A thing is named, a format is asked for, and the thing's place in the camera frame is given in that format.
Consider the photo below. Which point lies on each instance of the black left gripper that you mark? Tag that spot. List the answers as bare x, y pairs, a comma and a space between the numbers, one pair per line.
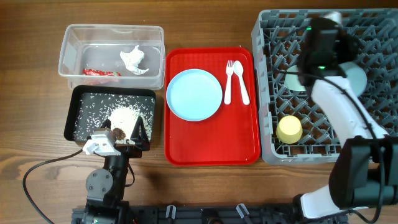
136, 150

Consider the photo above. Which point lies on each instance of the pile of white rice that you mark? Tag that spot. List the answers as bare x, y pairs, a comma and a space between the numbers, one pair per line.
123, 118

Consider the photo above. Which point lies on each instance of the light blue bowl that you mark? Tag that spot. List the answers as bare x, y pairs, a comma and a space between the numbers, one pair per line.
356, 76

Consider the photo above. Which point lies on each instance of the light green bowl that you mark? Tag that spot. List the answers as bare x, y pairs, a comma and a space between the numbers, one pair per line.
292, 80

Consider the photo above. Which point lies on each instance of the red snack wrapper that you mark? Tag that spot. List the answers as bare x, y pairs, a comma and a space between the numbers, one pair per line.
99, 73

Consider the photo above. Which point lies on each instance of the white napkin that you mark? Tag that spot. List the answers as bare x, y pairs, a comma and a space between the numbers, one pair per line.
133, 59

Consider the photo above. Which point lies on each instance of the light blue plate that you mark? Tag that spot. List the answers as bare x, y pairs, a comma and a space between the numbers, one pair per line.
194, 95

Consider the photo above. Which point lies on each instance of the white plastic spoon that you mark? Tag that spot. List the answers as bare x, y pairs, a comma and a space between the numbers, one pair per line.
238, 70

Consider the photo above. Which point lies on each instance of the yellow cup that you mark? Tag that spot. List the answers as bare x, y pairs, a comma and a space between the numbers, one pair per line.
289, 129

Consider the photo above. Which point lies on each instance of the white plastic fork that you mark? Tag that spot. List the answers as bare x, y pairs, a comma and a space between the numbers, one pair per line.
229, 73

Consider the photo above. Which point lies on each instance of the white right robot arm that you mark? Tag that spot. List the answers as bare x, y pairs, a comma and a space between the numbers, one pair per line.
365, 173

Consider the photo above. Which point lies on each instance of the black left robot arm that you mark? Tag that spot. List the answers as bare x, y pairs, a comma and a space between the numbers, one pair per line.
105, 186

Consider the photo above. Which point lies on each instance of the black food waste tray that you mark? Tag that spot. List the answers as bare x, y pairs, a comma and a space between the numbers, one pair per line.
91, 105

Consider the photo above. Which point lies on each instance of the clear plastic waste bin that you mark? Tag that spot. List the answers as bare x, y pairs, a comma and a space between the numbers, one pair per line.
97, 46

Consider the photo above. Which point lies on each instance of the grey dishwasher rack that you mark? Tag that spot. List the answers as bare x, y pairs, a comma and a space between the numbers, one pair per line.
277, 40

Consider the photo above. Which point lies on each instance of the red serving tray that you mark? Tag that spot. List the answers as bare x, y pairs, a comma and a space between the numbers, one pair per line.
229, 137

